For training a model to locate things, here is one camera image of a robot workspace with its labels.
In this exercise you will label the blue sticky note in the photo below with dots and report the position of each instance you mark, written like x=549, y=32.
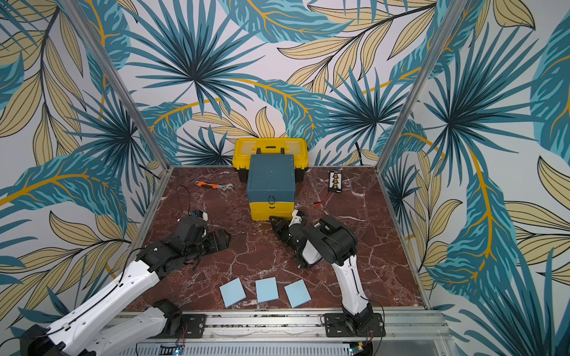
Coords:
x=266, y=290
x=297, y=293
x=232, y=292

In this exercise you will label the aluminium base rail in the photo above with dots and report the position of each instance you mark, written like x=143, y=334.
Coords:
x=393, y=331

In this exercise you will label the black battery holder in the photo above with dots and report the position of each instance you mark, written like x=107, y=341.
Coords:
x=335, y=182

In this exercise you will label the yellow black toolbox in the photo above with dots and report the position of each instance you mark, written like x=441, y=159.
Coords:
x=247, y=147

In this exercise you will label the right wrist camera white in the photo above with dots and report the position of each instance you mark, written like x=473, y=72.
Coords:
x=298, y=217

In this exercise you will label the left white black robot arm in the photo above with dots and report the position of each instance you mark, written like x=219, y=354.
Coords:
x=84, y=330

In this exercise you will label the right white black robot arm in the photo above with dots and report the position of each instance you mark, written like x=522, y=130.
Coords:
x=331, y=241

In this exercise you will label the teal yellow drawer cabinet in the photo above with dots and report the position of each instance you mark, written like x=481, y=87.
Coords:
x=271, y=186

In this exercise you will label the orange adjustable wrench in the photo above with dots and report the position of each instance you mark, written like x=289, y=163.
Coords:
x=220, y=187

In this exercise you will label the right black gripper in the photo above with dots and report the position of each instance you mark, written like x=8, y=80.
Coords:
x=290, y=232

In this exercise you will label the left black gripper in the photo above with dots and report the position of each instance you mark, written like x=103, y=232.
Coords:
x=214, y=245

